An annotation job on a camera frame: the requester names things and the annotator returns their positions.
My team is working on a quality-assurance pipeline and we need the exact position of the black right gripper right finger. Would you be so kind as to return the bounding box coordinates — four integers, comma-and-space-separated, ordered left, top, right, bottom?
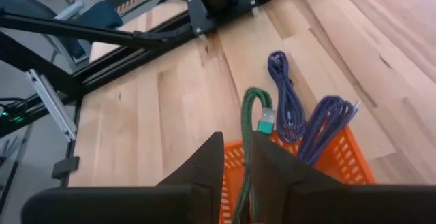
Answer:
251, 130, 436, 224

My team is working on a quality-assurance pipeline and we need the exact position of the blue office chair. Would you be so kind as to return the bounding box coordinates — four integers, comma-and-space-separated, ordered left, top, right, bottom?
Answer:
44, 0, 124, 62

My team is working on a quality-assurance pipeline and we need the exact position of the silver aluminium bracket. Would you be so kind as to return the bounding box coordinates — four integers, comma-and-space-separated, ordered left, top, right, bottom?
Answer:
26, 69, 78, 143

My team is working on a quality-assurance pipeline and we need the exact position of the green braided USB cable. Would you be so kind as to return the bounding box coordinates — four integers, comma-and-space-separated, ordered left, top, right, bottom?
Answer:
231, 86, 278, 224

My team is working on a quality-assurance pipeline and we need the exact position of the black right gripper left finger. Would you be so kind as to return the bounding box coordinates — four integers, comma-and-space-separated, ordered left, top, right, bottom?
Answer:
20, 131, 225, 224

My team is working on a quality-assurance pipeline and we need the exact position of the orange plastic basket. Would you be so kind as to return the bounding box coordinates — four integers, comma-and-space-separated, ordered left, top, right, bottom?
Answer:
217, 125, 376, 224

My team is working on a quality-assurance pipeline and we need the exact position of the blue-purple braided USB cable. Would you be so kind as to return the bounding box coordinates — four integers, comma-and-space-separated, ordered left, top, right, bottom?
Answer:
267, 50, 307, 145
296, 95, 362, 167

